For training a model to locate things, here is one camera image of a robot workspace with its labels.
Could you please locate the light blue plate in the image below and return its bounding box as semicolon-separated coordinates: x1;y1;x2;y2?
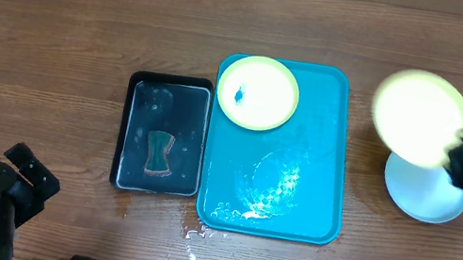
384;153;463;224

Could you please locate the yellow-green plate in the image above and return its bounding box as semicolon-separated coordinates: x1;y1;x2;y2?
372;70;463;169
216;56;299;131

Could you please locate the green and orange sponge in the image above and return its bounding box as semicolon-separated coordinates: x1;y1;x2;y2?
143;130;175;177

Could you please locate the black water tray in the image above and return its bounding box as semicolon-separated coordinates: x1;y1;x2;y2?
109;71;213;197

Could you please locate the teal plastic tray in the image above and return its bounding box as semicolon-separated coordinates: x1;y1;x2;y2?
196;60;350;245

